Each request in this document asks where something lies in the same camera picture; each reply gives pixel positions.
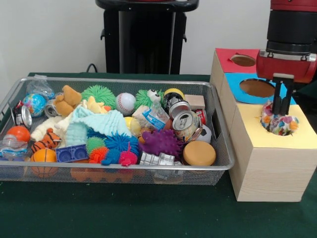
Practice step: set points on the wooden box with three holes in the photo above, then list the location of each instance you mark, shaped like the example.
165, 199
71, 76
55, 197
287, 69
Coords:
270, 178

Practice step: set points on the blue spiky ball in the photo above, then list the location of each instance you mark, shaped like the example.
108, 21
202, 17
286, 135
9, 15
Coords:
121, 143

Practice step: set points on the small patterned cloth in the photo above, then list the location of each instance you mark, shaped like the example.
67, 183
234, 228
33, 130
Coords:
282, 124

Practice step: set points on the purple spiky ball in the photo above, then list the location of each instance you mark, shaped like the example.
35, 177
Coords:
161, 142

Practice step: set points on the tiger plush toy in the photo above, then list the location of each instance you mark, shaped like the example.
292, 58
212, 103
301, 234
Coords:
48, 141

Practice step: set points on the small globe ball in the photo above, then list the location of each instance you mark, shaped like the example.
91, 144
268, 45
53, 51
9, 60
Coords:
34, 105

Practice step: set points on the crushed drink can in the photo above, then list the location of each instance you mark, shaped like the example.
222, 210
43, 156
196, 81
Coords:
185, 124

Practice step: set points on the white baseball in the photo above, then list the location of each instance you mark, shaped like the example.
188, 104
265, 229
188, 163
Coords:
125, 102

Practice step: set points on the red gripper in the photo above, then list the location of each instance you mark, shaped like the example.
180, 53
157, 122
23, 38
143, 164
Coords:
282, 68

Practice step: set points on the small basketball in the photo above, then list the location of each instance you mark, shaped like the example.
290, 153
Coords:
44, 155

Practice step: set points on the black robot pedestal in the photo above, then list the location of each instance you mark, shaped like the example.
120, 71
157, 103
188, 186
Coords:
148, 37

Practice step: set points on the green spiky ball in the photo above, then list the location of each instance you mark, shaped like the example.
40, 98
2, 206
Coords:
97, 93

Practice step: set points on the shallow mesh bin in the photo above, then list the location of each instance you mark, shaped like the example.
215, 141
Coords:
210, 173

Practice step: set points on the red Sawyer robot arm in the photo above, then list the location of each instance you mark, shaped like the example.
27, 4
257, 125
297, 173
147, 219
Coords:
292, 24

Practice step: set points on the light blue knitted cloth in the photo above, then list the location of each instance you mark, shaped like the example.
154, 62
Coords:
104, 121

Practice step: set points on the orange ball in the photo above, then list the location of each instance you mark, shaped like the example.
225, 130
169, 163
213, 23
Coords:
19, 134

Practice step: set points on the dark green side tablecloth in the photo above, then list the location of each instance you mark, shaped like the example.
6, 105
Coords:
309, 91

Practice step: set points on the brown teddy bear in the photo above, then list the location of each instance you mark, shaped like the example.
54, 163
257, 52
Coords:
67, 100

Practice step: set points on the orange round sponge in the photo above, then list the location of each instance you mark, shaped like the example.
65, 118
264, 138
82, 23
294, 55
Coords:
199, 152

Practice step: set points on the green spiky toy with eyes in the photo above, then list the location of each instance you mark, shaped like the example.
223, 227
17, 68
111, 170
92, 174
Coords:
144, 98

